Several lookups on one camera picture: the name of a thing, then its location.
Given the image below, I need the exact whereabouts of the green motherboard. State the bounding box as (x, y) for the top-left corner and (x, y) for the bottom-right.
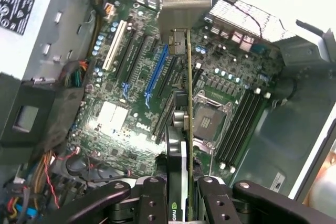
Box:
(64, 0), (286, 183)

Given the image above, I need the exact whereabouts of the black RAM slot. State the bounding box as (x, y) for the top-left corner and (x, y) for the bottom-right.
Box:
(215, 87), (253, 161)
(228, 91), (272, 174)
(224, 92), (266, 170)
(219, 87), (262, 170)

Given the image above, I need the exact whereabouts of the CPU socket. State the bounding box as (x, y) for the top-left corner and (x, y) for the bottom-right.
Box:
(193, 91), (235, 154)

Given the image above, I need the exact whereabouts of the long black expansion slot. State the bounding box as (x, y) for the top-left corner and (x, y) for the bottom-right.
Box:
(114, 27), (137, 78)
(153, 90), (176, 144)
(121, 34), (148, 96)

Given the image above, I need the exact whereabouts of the small square chipset heatsink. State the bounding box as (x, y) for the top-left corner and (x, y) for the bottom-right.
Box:
(97, 100), (130, 132)

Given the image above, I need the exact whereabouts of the black open PC case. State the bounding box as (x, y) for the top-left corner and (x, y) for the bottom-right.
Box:
(0, 0), (336, 224)

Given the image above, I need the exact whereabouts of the short black expansion slot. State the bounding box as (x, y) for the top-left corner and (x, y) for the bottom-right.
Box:
(156, 56), (176, 99)

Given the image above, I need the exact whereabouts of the blue expansion slot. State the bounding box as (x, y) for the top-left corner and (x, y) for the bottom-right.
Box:
(143, 43), (169, 106)

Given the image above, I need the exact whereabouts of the black fan shroud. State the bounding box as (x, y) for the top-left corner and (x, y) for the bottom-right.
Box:
(0, 73), (90, 158)

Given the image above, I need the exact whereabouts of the white expansion slot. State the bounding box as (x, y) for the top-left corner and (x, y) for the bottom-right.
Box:
(101, 19), (128, 71)

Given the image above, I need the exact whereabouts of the silver finned heatsink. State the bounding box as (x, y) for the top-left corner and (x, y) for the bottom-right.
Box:
(208, 0), (297, 51)

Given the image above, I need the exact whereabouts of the grey power supply black label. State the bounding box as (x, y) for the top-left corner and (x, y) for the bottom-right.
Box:
(0, 0), (110, 82)

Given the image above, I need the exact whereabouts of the thin red wire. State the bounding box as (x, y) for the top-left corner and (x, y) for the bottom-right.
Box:
(42, 152), (60, 209)

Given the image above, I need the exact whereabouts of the yellow orange wire bundle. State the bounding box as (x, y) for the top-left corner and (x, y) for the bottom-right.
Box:
(33, 150), (55, 201)

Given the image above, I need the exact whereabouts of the blue data wire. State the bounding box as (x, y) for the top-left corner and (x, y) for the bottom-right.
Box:
(14, 189), (36, 221)

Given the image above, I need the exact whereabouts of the multicoloured power wire bundle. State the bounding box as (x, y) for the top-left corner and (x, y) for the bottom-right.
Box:
(59, 60), (90, 89)

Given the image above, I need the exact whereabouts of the yellow black wire bundle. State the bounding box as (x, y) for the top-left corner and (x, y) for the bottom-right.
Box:
(87, 0), (106, 57)

